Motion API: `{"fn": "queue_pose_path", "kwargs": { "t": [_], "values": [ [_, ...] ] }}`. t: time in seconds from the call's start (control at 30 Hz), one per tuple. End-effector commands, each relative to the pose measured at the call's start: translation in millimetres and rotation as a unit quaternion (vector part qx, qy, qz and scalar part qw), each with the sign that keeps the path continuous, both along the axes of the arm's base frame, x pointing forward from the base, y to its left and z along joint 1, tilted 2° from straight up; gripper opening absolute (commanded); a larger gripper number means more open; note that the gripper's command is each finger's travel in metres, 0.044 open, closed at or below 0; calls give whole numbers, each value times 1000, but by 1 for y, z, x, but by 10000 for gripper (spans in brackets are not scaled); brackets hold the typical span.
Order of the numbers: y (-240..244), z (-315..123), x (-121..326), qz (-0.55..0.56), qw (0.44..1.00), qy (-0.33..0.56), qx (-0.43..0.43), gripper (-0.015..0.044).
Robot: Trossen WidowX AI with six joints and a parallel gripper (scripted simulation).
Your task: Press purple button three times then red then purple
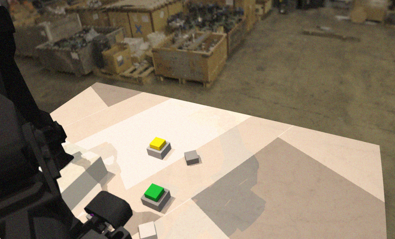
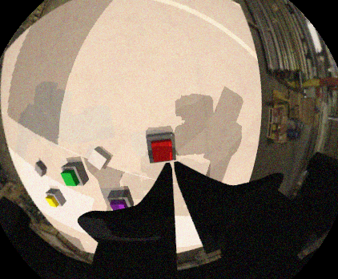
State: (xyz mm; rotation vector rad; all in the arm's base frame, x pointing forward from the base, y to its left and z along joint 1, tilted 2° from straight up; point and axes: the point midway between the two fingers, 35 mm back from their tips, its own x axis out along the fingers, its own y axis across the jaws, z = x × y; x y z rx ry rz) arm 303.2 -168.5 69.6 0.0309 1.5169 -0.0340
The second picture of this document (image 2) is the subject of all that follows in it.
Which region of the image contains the green button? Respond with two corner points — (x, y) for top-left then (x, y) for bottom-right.
(60, 162), (89, 187)

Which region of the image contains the purple button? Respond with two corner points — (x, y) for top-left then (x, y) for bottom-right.
(107, 190), (134, 210)

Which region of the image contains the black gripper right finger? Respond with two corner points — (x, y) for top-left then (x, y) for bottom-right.
(175, 162), (284, 253)

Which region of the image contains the yellow button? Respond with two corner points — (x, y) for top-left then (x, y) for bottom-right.
(46, 188), (66, 208)

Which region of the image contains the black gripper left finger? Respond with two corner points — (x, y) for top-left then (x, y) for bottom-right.
(77, 163), (178, 261)

